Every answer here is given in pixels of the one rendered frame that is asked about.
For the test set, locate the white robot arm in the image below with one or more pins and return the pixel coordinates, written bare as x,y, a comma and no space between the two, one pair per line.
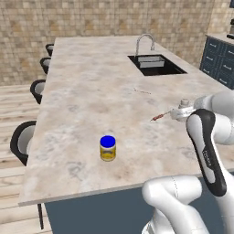
170,198

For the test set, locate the dark blue island base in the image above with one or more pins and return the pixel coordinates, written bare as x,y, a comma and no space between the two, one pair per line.
94,213

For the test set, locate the blue lid mayonnaise jar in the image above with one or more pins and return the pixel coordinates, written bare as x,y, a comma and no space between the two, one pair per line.
108,149

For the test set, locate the thin reddish brown stick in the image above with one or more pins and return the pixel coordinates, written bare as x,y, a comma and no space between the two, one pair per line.
160,116

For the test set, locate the black sink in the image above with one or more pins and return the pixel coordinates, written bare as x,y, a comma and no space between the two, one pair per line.
158,69

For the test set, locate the black countertop appliance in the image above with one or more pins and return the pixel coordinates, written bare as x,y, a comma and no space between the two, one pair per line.
231,30

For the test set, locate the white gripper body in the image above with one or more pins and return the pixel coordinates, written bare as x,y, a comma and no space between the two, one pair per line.
180,113

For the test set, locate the silver curved tap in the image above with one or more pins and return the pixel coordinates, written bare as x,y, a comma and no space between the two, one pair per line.
139,42

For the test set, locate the black stool with grey seat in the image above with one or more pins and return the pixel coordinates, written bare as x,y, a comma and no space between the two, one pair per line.
19,143
49,48
45,63
36,90

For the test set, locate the dark blue drawer cabinets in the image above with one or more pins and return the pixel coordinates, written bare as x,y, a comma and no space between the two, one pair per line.
218,62

